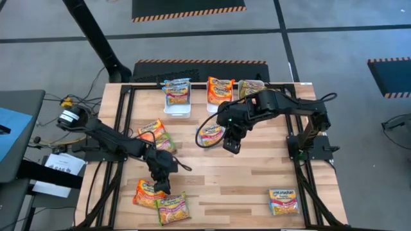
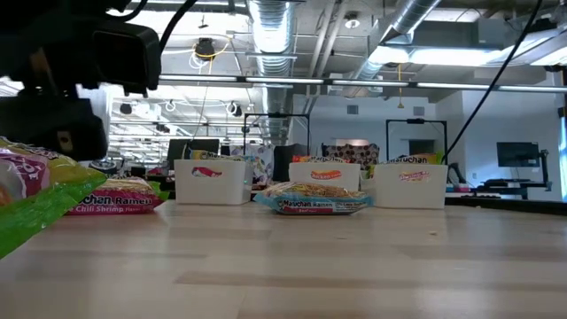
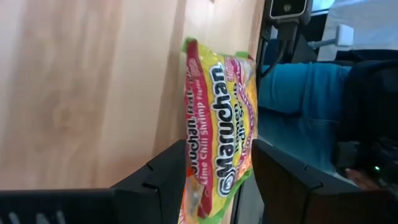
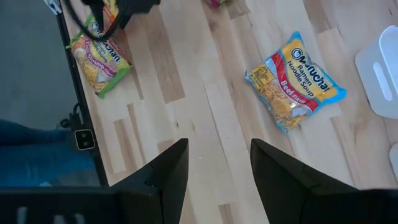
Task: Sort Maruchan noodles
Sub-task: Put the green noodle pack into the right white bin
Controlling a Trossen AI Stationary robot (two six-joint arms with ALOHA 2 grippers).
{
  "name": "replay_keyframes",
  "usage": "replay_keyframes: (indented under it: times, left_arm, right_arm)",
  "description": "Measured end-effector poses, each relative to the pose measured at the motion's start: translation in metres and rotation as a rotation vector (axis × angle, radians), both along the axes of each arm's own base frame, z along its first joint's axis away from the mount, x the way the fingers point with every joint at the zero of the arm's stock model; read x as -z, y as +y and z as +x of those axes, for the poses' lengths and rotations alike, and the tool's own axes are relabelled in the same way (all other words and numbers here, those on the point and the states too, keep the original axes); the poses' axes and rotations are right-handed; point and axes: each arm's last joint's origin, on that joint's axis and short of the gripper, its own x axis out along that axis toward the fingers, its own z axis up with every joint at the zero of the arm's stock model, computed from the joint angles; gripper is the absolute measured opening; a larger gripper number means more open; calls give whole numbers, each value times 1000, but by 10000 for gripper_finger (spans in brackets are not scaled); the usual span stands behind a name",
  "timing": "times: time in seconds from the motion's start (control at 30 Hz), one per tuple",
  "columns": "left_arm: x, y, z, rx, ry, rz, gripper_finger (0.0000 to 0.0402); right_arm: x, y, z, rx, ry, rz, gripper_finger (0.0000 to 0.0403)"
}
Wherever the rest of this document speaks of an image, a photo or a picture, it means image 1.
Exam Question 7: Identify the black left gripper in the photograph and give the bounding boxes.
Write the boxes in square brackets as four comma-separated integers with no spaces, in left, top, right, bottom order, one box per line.
[146,149,179,196]

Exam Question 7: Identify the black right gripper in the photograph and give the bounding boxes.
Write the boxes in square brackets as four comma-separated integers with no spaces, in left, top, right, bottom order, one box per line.
[217,102,254,155]

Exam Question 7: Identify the white plastic bin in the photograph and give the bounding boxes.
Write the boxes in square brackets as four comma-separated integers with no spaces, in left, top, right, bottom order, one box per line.
[163,80,192,119]
[203,79,232,114]
[238,80,268,100]

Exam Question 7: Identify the blue beef Maruchan ramen pack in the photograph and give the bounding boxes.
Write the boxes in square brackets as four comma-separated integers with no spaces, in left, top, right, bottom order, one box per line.
[164,83,191,107]
[268,188,301,216]

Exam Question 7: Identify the black hazard-striped floor mat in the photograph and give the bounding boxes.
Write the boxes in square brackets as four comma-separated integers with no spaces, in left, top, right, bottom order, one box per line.
[131,0,247,23]
[367,56,411,99]
[132,58,271,83]

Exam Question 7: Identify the white printed paper sheet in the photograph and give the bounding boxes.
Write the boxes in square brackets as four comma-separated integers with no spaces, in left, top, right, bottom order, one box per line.
[43,153,86,176]

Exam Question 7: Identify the white blank paper sheet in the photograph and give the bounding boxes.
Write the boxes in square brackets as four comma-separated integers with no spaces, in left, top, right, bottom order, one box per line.
[31,181,72,199]

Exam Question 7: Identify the blue desk pad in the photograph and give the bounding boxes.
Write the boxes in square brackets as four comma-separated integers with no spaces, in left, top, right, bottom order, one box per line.
[0,107,34,163]

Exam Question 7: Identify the grey desk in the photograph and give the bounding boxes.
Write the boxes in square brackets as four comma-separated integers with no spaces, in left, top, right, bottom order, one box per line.
[0,89,46,184]

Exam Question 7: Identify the black floor device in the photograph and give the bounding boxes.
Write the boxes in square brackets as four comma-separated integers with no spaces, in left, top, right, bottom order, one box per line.
[381,112,411,131]

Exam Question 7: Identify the black stand leg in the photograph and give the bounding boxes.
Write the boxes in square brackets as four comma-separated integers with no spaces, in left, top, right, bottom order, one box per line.
[62,0,132,83]

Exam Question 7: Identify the black aluminium table frame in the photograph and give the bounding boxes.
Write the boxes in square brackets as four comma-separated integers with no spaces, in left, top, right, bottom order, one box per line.
[75,82,351,231]

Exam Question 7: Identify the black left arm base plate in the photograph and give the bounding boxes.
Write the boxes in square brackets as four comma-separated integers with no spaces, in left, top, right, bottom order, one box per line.
[72,141,129,162]

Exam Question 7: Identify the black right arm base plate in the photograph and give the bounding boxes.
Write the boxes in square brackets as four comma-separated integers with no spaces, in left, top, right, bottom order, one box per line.
[286,134,340,161]

